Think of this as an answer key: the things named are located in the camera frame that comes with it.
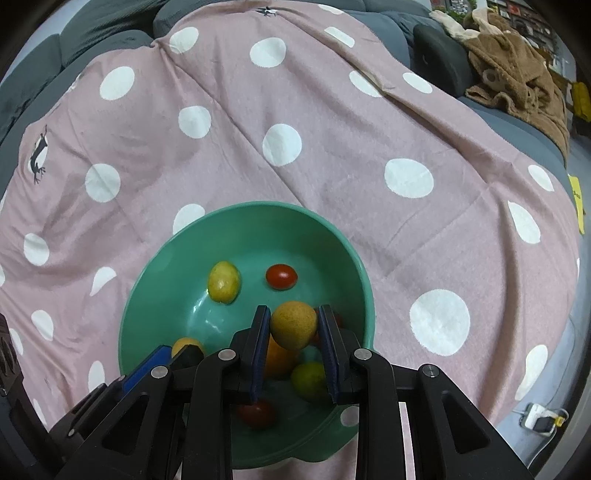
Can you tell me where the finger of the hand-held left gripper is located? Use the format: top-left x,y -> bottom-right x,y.
48,345 -> 205,455

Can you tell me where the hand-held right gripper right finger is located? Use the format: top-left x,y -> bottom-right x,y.
318,305 -> 532,480

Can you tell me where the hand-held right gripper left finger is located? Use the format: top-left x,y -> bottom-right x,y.
55,305 -> 271,480

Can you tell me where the large orange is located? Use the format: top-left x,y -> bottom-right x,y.
264,338 -> 301,380

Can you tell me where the green lime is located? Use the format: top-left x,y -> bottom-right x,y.
290,361 -> 331,404

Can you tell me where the small orange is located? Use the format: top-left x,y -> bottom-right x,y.
171,337 -> 204,358

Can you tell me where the tan round longan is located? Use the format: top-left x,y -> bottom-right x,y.
270,301 -> 318,350

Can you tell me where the yellow-green lime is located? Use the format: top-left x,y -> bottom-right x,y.
208,261 -> 242,304

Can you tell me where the green plastic bowl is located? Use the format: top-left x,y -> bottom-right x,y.
117,200 -> 376,470

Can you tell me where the white charger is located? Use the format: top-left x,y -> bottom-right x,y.
519,402 -> 568,435

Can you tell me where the pink polka dot blanket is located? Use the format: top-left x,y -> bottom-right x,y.
0,2 -> 583,480

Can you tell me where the yellow paper note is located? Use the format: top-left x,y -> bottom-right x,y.
568,174 -> 585,232

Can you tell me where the grey sofa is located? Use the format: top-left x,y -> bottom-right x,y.
0,0 -> 583,416

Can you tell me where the black cushion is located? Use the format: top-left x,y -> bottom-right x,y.
413,24 -> 474,97

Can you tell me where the brown plush robe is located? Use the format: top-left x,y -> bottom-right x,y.
429,7 -> 573,158

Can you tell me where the yellow box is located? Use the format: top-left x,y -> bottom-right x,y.
571,82 -> 591,123

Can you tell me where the wall shelf with pictures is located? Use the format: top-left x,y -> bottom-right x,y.
434,0 -> 578,79

